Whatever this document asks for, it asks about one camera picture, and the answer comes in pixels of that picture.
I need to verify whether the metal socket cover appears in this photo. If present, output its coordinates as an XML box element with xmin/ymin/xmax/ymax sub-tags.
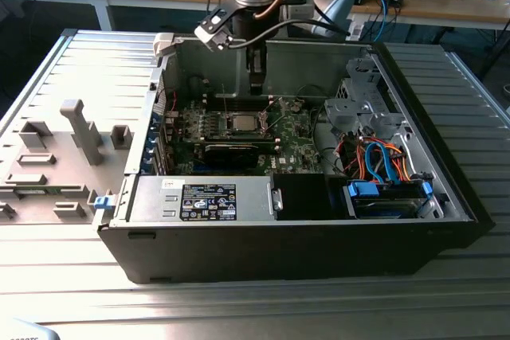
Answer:
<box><xmin>257</xmin><ymin>96</ymin><xmax>282</xmax><ymax>136</ymax></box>

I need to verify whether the silver CPU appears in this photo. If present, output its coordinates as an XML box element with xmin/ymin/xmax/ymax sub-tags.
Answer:
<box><xmin>229</xmin><ymin>113</ymin><xmax>261</xmax><ymax>134</ymax></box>

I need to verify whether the CPU socket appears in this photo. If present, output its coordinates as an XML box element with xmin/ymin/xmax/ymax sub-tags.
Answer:
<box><xmin>225</xmin><ymin>110</ymin><xmax>272</xmax><ymax>138</ymax></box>

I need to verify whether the green motherboard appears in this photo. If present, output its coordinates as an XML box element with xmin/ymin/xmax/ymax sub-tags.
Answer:
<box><xmin>173</xmin><ymin>96</ymin><xmax>334</xmax><ymax>177</ymax></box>

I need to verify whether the beige plastic latch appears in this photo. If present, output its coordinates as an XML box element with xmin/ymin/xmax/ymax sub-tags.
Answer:
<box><xmin>153</xmin><ymin>33</ymin><xmax>176</xmax><ymax>57</ymax></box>

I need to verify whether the black graphics card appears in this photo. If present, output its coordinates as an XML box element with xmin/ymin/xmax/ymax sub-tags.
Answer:
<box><xmin>202</xmin><ymin>141</ymin><xmax>260</xmax><ymax>170</ymax></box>

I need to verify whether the white labelled adapter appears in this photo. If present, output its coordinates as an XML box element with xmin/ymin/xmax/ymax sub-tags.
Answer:
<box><xmin>345</xmin><ymin>21</ymin><xmax>366</xmax><ymax>41</ymax></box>

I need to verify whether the silver metal disk bay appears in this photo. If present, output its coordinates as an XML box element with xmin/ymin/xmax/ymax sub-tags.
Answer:
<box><xmin>324</xmin><ymin>57</ymin><xmax>407</xmax><ymax>138</ymax></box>

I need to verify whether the black plastic air shroud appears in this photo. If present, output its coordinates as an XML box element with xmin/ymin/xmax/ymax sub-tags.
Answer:
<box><xmin>274</xmin><ymin>172</ymin><xmax>334</xmax><ymax>221</ymax></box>

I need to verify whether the grey power supply unit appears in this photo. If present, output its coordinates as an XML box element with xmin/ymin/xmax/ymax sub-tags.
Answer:
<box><xmin>127</xmin><ymin>174</ymin><xmax>276</xmax><ymax>224</ymax></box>

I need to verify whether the hard disk in blue carrier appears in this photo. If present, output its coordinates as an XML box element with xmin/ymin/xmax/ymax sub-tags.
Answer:
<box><xmin>343</xmin><ymin>179</ymin><xmax>434</xmax><ymax>220</ymax></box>

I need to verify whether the black PC case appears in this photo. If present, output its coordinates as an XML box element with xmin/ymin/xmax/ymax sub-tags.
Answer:
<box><xmin>97</xmin><ymin>31</ymin><xmax>497</xmax><ymax>285</ymax></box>

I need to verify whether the blue plastic latch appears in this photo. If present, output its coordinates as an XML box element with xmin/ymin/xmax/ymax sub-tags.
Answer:
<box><xmin>94</xmin><ymin>195</ymin><xmax>115</xmax><ymax>212</ymax></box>

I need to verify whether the grey parts rack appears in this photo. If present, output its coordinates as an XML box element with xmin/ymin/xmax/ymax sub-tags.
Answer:
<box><xmin>0</xmin><ymin>99</ymin><xmax>135</xmax><ymax>225</ymax></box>

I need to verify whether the pale grey device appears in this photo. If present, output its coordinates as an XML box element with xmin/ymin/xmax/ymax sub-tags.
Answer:
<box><xmin>0</xmin><ymin>317</ymin><xmax>61</xmax><ymax>340</ymax></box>

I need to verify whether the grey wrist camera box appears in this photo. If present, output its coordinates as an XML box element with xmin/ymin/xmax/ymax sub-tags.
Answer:
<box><xmin>278</xmin><ymin>0</ymin><xmax>316</xmax><ymax>19</ymax></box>
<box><xmin>194</xmin><ymin>6</ymin><xmax>235</xmax><ymax>53</ymax></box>

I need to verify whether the black camera cable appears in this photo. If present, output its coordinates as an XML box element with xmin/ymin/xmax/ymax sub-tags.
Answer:
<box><xmin>229</xmin><ymin>17</ymin><xmax>354</xmax><ymax>51</ymax></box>

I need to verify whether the blue hanging cable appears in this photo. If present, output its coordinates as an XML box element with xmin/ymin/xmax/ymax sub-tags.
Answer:
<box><xmin>374</xmin><ymin>0</ymin><xmax>399</xmax><ymax>43</ymax></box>

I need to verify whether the blue flat wire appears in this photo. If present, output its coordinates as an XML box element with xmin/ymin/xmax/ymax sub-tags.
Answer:
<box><xmin>364</xmin><ymin>139</ymin><xmax>399</xmax><ymax>186</ymax></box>

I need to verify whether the orange wire bundle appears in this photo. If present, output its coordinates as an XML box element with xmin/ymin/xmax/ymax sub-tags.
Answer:
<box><xmin>354</xmin><ymin>136</ymin><xmax>414</xmax><ymax>184</ymax></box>

